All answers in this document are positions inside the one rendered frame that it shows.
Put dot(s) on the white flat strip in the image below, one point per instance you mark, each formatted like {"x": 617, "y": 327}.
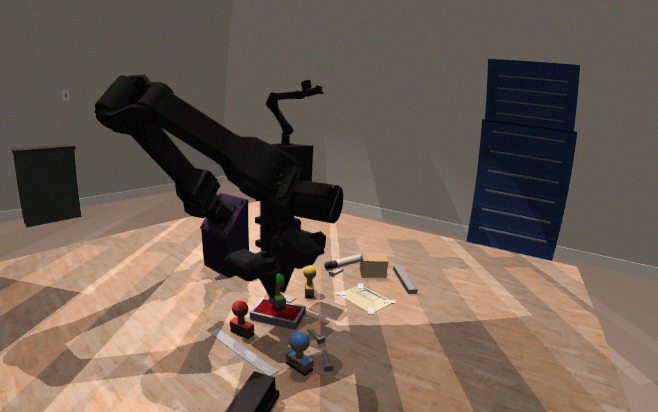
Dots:
{"x": 244, "y": 353}

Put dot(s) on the red-handled rubber stamp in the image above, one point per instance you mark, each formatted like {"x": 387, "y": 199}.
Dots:
{"x": 238, "y": 325}

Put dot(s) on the white marker with black cap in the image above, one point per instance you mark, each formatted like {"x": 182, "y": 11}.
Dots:
{"x": 342, "y": 261}

